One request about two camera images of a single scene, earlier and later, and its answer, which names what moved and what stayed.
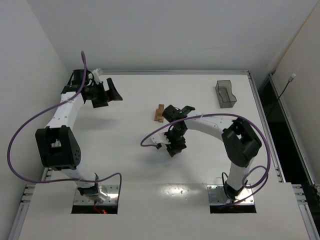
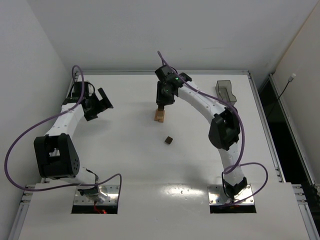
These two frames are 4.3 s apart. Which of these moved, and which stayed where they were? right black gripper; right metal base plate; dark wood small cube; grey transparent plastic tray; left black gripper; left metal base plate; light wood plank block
Moved: right black gripper; dark wood small cube; left black gripper
Stayed: left metal base plate; grey transparent plastic tray; light wood plank block; right metal base plate
